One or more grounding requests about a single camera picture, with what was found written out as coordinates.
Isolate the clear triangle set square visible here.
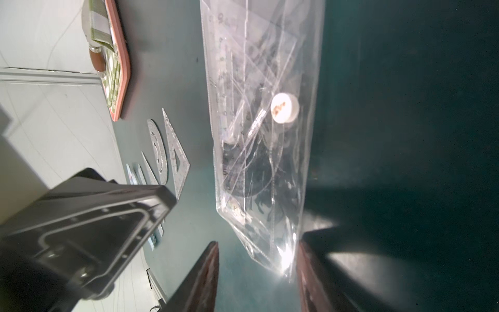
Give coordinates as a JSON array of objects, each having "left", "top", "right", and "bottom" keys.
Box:
[{"left": 162, "top": 109, "right": 191, "bottom": 201}]

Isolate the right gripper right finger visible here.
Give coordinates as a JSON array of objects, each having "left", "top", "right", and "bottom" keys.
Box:
[{"left": 296, "top": 229, "right": 358, "bottom": 311}]

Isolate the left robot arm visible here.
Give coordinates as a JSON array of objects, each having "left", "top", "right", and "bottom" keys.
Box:
[{"left": 1, "top": 168, "right": 177, "bottom": 311}]

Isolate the green checked cloth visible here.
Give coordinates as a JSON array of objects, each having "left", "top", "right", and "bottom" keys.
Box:
[{"left": 87, "top": 0, "right": 121, "bottom": 113}]

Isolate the clear protractor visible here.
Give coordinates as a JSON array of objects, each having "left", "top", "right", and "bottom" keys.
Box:
[{"left": 147, "top": 119, "right": 168, "bottom": 185}]

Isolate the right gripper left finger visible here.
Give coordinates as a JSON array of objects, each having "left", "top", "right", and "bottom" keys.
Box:
[{"left": 161, "top": 241, "right": 220, "bottom": 311}]

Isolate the pink plastic tray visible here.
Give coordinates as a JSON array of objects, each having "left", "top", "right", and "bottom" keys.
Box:
[{"left": 105, "top": 0, "right": 131, "bottom": 122}]

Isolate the clear large set square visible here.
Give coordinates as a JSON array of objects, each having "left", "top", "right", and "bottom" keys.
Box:
[{"left": 141, "top": 152, "right": 159, "bottom": 185}]

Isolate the clear straight ruler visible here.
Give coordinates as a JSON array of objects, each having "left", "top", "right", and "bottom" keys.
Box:
[{"left": 126, "top": 164, "right": 147, "bottom": 185}]

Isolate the wooden handled metal spatula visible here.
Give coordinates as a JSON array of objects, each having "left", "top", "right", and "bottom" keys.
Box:
[{"left": 81, "top": 0, "right": 106, "bottom": 75}]

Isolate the blue ruler set package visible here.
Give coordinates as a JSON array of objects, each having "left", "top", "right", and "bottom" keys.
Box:
[{"left": 148, "top": 224, "right": 165, "bottom": 250}]

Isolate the clear plastic pouch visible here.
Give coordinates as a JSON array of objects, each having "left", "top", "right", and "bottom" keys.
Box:
[{"left": 200, "top": 1, "right": 326, "bottom": 276}]

